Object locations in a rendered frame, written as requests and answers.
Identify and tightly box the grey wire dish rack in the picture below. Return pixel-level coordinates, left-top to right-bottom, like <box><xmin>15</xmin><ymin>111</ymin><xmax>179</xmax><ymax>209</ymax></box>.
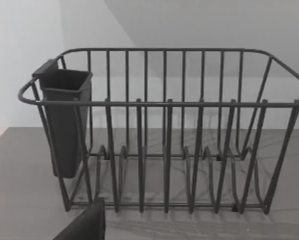
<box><xmin>17</xmin><ymin>47</ymin><xmax>299</xmax><ymax>215</ymax></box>

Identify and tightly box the dark grey utensil cup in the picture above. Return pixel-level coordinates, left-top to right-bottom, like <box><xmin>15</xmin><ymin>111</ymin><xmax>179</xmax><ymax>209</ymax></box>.
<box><xmin>31</xmin><ymin>59</ymin><xmax>93</xmax><ymax>179</ymax></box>

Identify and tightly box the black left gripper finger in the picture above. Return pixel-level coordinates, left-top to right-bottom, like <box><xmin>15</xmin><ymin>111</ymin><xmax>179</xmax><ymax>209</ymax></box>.
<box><xmin>52</xmin><ymin>196</ymin><xmax>107</xmax><ymax>240</ymax></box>

